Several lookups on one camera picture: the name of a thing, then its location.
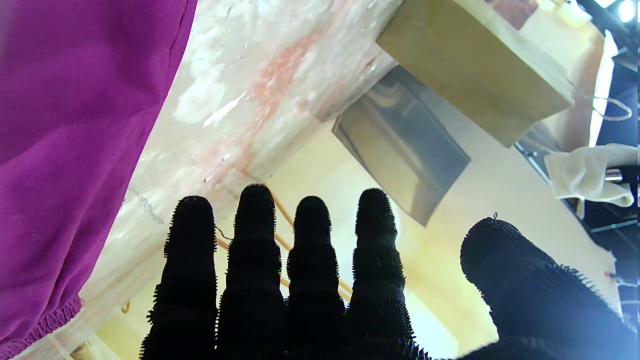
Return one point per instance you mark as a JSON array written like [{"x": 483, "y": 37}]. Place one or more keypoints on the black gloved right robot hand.
[{"x": 310, "y": 310}]

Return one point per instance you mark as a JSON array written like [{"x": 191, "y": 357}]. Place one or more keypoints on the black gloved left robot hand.
[{"x": 633, "y": 177}]

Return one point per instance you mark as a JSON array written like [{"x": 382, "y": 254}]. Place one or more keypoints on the cream ankle sock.
[{"x": 585, "y": 172}]

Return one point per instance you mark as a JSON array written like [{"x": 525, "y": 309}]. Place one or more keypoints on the kraft paper bag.
[{"x": 475, "y": 65}]

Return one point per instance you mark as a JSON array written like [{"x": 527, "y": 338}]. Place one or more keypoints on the magenta shorts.
[{"x": 65, "y": 125}]

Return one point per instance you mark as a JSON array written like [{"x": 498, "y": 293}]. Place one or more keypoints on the white tripod floor lamp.
[{"x": 284, "y": 214}]

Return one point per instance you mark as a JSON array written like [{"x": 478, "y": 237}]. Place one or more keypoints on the dark grey flat screen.
[{"x": 400, "y": 150}]

